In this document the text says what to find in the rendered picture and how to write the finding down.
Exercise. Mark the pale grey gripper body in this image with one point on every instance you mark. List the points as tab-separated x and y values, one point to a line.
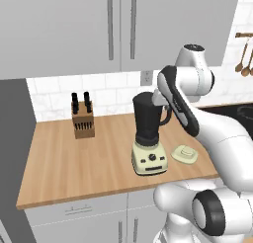
159	98

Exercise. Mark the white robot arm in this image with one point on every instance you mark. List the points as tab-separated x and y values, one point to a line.
227	145

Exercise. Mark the cream blender with black jar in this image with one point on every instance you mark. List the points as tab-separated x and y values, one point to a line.
147	121

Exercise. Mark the cream blender lid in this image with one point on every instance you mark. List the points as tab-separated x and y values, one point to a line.
184	153

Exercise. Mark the black hob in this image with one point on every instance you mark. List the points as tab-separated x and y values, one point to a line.
235	113

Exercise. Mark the wooden knife block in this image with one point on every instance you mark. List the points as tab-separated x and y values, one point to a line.
83	125

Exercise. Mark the wooden hanging spoon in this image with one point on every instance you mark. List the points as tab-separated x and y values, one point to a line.
245	70
239	65

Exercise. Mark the narrow grey drawer front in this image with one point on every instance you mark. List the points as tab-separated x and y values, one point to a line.
140	198

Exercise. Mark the wide grey drawer front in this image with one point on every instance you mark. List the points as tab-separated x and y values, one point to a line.
99	205

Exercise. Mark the grey base cupboard door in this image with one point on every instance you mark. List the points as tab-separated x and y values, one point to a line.
79	232
145	224

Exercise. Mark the dark grey fridge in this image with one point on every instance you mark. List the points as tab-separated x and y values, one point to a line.
13	148

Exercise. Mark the white wall socket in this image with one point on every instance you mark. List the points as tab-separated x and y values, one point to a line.
147	78

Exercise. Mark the grey wall cupboard door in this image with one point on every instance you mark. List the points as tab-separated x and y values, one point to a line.
56	29
178	23

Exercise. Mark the wooden tool rail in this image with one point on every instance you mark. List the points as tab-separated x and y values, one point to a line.
245	35

